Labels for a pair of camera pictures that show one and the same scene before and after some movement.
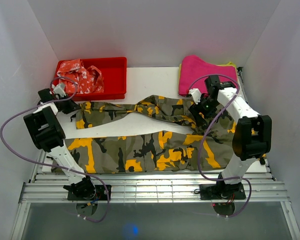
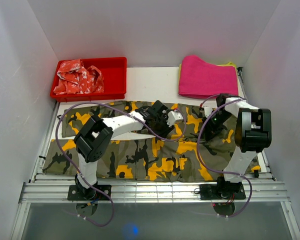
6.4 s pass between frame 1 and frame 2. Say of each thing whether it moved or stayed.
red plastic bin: stayed
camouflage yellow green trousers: moved
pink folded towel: stayed
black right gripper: moved
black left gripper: moved
